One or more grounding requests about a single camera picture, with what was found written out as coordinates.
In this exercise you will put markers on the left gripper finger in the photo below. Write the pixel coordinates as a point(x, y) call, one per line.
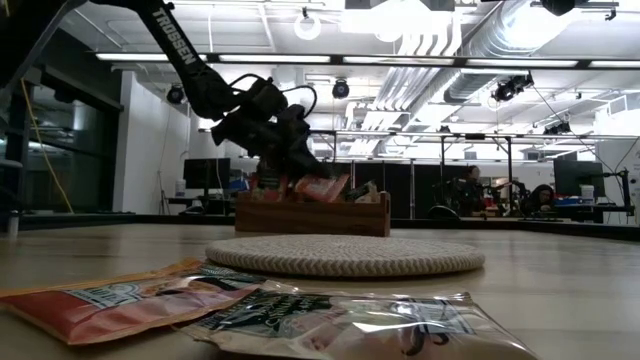
point(312, 167)
point(269, 172)

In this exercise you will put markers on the red tea packet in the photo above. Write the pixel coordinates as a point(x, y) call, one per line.
point(272, 192)

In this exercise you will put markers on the orange tea packet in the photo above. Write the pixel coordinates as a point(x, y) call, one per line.
point(115, 307)
point(320, 189)

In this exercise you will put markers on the wooden three-compartment box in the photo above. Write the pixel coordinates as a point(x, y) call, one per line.
point(310, 217)

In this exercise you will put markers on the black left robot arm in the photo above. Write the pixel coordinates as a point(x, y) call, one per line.
point(175, 45)

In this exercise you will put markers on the black metal rack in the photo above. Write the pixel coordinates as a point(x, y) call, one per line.
point(325, 132)

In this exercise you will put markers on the black computer monitor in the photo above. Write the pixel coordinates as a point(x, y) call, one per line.
point(570, 177)
point(206, 173)

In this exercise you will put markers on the black ceiling spotlight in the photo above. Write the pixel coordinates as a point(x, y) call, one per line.
point(340, 88)
point(175, 94)

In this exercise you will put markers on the white container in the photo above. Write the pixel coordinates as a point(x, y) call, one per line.
point(587, 194)
point(180, 188)

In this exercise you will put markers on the person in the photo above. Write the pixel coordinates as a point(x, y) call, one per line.
point(470, 185)
point(540, 197)

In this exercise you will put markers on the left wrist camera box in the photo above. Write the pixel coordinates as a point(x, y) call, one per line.
point(265, 97)

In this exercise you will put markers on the black ceiling camera rig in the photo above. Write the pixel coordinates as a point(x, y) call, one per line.
point(557, 128)
point(510, 89)

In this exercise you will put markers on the silver metal post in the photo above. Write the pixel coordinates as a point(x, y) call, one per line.
point(12, 222)

